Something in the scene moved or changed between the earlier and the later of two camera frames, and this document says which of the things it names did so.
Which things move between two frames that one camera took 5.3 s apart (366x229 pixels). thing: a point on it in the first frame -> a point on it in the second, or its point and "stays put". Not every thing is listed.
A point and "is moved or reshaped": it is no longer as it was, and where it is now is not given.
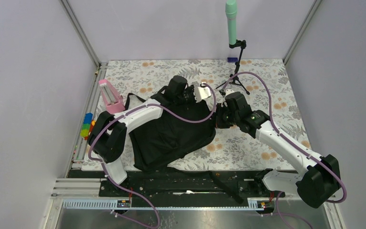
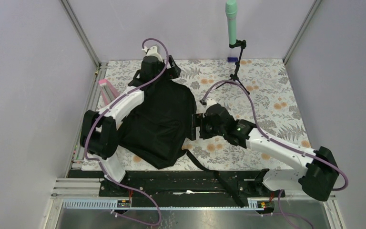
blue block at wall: (232, 59) stays put
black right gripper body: (225, 119) -> (208, 130)
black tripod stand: (242, 45) stays put
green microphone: (231, 10) stays put
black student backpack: (184, 126) is moved or reshaped
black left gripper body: (188, 96) -> (161, 67)
